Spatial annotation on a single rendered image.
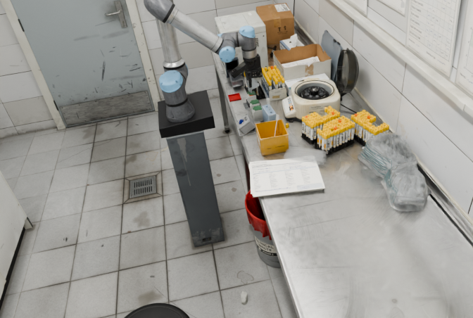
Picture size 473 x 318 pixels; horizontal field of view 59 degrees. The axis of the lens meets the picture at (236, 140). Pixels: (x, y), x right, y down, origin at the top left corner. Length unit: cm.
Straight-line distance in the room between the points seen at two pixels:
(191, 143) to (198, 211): 50
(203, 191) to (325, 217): 96
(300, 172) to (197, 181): 75
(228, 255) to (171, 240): 41
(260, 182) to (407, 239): 61
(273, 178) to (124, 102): 256
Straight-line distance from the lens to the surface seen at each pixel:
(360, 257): 155
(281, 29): 299
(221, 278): 259
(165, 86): 208
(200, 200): 248
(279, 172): 183
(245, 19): 267
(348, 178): 183
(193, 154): 225
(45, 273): 302
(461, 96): 152
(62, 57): 398
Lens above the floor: 209
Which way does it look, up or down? 36 degrees down
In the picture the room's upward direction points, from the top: 8 degrees counter-clockwise
